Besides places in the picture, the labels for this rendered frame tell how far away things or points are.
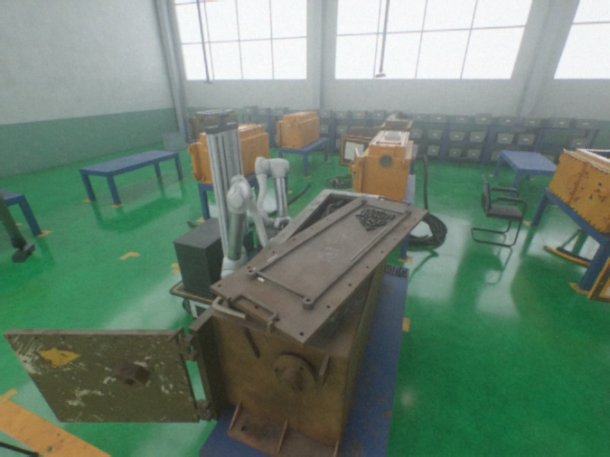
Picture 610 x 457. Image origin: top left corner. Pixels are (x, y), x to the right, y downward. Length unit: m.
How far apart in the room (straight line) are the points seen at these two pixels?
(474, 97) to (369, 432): 9.72
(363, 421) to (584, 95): 10.40
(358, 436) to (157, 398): 0.90
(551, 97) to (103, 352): 10.83
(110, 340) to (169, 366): 0.24
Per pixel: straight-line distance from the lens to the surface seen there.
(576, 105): 11.10
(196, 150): 4.97
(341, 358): 1.09
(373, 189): 3.99
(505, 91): 10.60
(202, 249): 2.55
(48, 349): 1.57
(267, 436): 1.59
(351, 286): 1.15
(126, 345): 1.37
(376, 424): 1.66
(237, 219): 2.00
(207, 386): 1.47
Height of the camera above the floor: 2.06
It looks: 27 degrees down
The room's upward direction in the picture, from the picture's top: straight up
